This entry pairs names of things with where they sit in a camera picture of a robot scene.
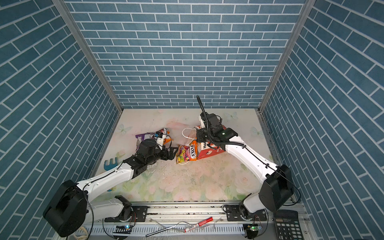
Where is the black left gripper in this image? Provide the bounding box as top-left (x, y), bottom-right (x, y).
top-left (145, 144), bottom-right (179, 166)

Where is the orange fruit candy packet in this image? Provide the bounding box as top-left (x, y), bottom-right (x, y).
top-left (154, 128), bottom-right (172, 146)

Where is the red white paper bag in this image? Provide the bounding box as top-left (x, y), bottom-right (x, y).
top-left (182, 126), bottom-right (224, 161)

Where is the purple snack packet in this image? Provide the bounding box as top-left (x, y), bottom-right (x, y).
top-left (135, 133), bottom-right (156, 150)

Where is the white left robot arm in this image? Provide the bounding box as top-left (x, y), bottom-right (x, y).
top-left (43, 139), bottom-right (178, 238)

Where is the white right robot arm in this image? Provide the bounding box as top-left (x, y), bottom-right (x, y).
top-left (197, 128), bottom-right (295, 219)

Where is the red marker pen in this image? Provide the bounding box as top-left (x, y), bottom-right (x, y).
top-left (184, 217), bottom-right (213, 233)

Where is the metal rod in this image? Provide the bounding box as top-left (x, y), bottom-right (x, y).
top-left (145, 222), bottom-right (191, 238)

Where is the black calculator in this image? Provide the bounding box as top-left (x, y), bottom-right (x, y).
top-left (274, 210), bottom-right (304, 240)

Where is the beige rubber band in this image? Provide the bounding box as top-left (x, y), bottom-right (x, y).
top-left (72, 227), bottom-right (89, 240)

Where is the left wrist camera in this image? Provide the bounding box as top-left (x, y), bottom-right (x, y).
top-left (155, 133), bottom-right (172, 149)

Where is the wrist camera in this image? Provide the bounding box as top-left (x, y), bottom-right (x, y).
top-left (200, 113), bottom-right (222, 128)
top-left (155, 133), bottom-right (172, 149)

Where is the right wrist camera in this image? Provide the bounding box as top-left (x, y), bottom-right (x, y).
top-left (200, 113), bottom-right (222, 128)

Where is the aluminium corner frame post right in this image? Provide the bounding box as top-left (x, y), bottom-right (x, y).
top-left (257, 0), bottom-right (316, 113)

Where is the aluminium corner frame post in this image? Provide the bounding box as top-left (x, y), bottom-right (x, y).
top-left (257, 0), bottom-right (316, 113)
top-left (52, 0), bottom-right (124, 113)

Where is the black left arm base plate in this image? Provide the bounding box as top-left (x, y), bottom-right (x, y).
top-left (104, 206), bottom-right (148, 223)

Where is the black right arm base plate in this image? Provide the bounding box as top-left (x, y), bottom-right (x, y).
top-left (222, 205), bottom-right (268, 222)

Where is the aluminium front rail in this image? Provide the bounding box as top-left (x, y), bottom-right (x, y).
top-left (59, 201), bottom-right (307, 236)

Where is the aluminium corner frame post left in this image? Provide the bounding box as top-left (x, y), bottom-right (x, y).
top-left (52, 0), bottom-right (124, 113)

